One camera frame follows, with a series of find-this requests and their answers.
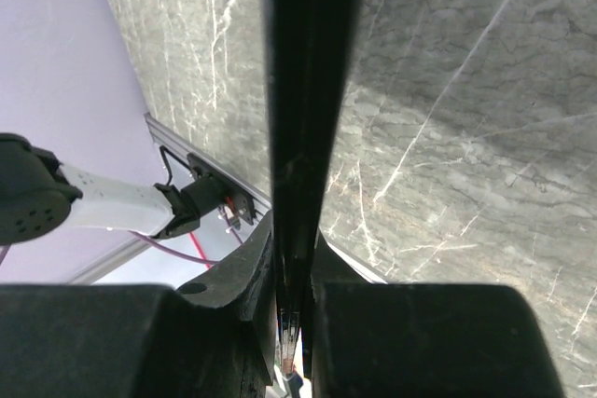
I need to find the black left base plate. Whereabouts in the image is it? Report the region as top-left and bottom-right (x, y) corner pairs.
(183, 153), (257, 226)

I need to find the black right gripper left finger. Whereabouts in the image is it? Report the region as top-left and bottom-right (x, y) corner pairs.
(1, 216), (276, 397)

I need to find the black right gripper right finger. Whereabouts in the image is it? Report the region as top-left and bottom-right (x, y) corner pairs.
(303, 240), (563, 397)

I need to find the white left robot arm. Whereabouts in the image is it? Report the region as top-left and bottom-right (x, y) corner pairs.
(1, 133), (227, 245)

